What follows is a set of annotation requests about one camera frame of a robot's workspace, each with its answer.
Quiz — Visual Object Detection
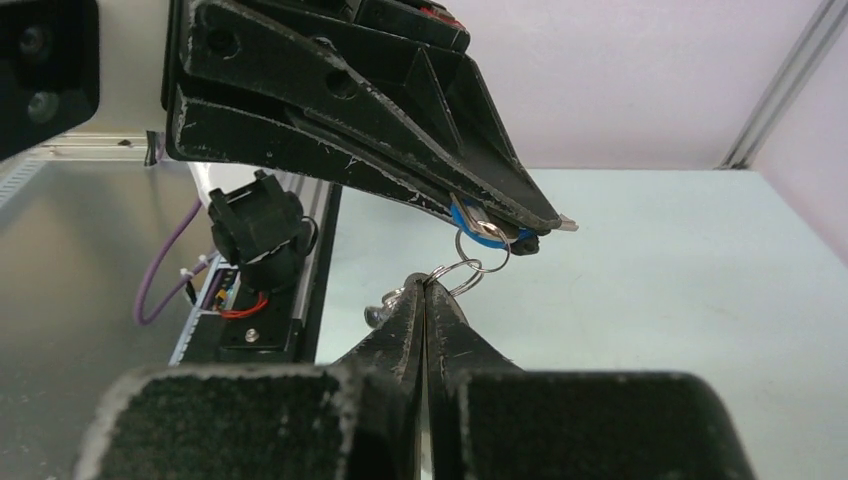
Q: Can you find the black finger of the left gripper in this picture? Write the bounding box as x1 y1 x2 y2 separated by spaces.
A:
178 1 559 230
167 86 540 255

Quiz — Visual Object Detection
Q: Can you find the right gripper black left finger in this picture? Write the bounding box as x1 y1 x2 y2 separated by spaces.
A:
72 273 426 479

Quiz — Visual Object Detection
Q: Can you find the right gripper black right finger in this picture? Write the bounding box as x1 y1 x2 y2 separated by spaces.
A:
424 282 755 479

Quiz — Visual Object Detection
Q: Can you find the cluster of silver keyrings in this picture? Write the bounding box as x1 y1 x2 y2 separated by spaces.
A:
364 230 512 329

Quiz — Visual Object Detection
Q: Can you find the blue key tag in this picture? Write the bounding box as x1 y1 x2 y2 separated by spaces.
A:
450 196 534 249

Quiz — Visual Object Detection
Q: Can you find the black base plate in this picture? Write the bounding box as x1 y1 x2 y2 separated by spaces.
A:
169 179 342 366

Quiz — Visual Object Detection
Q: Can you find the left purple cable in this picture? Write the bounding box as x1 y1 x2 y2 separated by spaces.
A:
134 198 223 327

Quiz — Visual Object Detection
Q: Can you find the slotted cable duct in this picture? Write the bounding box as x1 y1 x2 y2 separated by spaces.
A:
1 158 47 208

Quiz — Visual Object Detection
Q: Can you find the right aluminium frame post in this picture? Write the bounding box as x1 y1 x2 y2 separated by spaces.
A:
717 0 847 170

